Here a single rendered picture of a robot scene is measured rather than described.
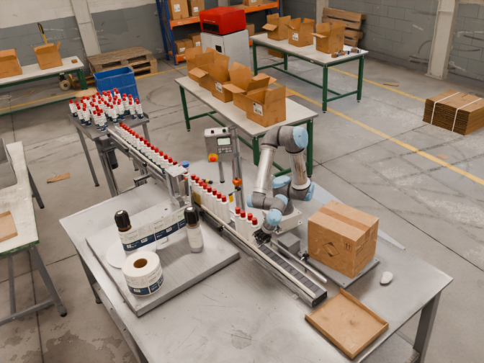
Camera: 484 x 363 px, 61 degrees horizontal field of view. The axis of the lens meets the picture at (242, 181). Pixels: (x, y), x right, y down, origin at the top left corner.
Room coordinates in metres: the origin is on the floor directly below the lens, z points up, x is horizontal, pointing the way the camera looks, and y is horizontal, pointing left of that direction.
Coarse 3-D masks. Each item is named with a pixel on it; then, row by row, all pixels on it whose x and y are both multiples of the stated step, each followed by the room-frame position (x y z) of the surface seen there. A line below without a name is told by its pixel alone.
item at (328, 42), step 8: (320, 24) 6.43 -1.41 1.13; (328, 24) 6.47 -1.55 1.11; (336, 24) 6.38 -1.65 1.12; (320, 32) 6.40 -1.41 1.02; (328, 32) 6.46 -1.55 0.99; (336, 32) 6.09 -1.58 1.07; (320, 40) 6.26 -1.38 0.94; (328, 40) 6.06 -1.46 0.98; (336, 40) 6.10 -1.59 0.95; (320, 48) 6.26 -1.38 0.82; (328, 48) 6.06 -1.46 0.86; (336, 48) 6.11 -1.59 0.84
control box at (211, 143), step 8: (216, 128) 2.31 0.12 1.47; (208, 136) 2.22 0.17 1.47; (216, 136) 2.22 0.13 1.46; (224, 136) 2.22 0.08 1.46; (208, 144) 2.22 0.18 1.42; (216, 144) 2.22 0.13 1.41; (232, 144) 2.22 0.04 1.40; (208, 152) 2.22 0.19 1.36; (216, 152) 2.22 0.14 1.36; (208, 160) 2.23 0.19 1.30; (216, 160) 2.22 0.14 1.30; (224, 160) 2.22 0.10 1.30; (232, 160) 2.22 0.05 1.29
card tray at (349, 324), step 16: (336, 304) 1.42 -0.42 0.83; (352, 304) 1.41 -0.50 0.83; (320, 320) 1.33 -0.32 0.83; (336, 320) 1.32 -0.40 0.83; (352, 320) 1.31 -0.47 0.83; (368, 320) 1.30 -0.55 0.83; (384, 320) 1.27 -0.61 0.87; (336, 336) 1.23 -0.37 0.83; (352, 336) 1.22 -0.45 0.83; (368, 336) 1.21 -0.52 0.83; (352, 352) 1.14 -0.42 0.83
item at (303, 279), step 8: (232, 224) 2.11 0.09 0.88; (240, 240) 1.95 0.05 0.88; (264, 248) 1.84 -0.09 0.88; (272, 256) 1.77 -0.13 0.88; (280, 264) 1.70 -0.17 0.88; (288, 264) 1.69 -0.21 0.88; (280, 272) 1.64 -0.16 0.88; (288, 272) 1.63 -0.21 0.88; (296, 272) 1.62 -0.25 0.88; (304, 280) 1.56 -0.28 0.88; (312, 288) 1.50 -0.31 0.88; (320, 288) 1.49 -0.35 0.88
